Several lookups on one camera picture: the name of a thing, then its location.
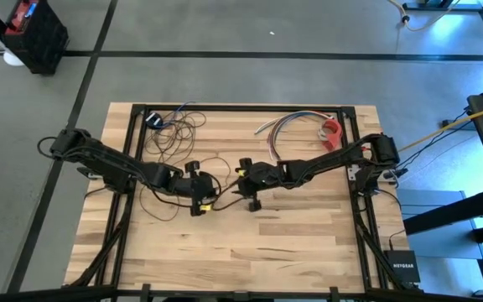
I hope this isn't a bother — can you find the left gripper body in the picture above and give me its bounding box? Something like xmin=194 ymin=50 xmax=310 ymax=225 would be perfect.
xmin=175 ymin=159 xmax=221 ymax=217

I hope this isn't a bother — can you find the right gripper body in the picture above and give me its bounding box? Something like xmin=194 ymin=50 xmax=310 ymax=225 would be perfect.
xmin=235 ymin=157 xmax=288 ymax=213

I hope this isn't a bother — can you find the long black cord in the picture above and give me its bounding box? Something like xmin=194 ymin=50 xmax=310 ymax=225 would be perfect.
xmin=138 ymin=109 xmax=251 ymax=222

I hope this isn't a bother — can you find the red tape dispenser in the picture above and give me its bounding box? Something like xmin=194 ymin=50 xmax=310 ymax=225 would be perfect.
xmin=317 ymin=118 xmax=344 ymax=152

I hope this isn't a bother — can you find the black overhead gantry bar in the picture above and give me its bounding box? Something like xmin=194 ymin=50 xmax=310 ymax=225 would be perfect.
xmin=0 ymin=285 xmax=483 ymax=302

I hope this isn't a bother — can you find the black Netgear box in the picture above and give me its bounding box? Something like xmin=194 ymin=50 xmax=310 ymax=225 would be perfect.
xmin=382 ymin=249 xmax=421 ymax=284

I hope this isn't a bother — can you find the black floor box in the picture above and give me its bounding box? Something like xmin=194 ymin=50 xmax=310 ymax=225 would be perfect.
xmin=2 ymin=0 xmax=70 ymax=76

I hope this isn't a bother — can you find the white cable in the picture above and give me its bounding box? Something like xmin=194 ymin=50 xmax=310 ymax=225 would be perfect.
xmin=253 ymin=117 xmax=293 ymax=135

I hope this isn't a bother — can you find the blue round camera mount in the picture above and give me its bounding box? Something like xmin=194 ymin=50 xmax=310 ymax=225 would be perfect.
xmin=145 ymin=112 xmax=164 ymax=129

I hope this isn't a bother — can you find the thin blue data cable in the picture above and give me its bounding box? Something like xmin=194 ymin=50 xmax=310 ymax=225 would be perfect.
xmin=173 ymin=100 xmax=197 ymax=123

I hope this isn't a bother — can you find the hanging yellow cord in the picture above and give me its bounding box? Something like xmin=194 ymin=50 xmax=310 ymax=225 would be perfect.
xmin=398 ymin=99 xmax=483 ymax=153

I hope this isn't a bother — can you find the yellow extension cord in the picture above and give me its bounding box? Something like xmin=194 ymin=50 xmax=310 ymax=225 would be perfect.
xmin=387 ymin=0 xmax=463 ymax=33

